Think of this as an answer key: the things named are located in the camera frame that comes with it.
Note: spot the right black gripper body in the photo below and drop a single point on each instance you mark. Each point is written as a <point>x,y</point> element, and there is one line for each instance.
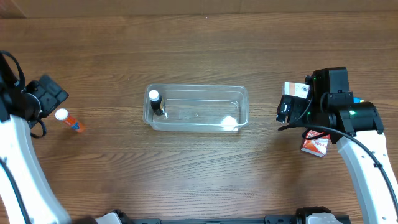
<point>286,107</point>

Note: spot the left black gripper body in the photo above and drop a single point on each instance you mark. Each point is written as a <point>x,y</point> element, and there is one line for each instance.
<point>50,94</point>

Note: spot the white orange plaster box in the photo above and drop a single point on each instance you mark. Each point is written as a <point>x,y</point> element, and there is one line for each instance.
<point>300,90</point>

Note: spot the orange tube white cap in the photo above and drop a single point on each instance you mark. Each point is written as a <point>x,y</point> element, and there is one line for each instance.
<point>63,115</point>

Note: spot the blue yellow VapoDrops box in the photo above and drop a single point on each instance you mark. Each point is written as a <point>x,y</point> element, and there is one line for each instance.
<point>358,100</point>

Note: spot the black bottle white cap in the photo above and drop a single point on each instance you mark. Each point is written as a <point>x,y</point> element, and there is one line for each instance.
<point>156,102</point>

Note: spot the clear plastic container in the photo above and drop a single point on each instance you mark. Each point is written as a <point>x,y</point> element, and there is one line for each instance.
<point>198,108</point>

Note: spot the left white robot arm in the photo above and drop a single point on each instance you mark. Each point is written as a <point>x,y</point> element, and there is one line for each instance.
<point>25,192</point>

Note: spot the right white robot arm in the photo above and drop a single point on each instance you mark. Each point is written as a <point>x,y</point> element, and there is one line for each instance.
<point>357,131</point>

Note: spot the red white small box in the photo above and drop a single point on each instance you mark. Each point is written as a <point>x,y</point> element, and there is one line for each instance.
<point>315,143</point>

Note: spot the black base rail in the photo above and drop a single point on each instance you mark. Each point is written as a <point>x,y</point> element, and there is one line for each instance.
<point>305,215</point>

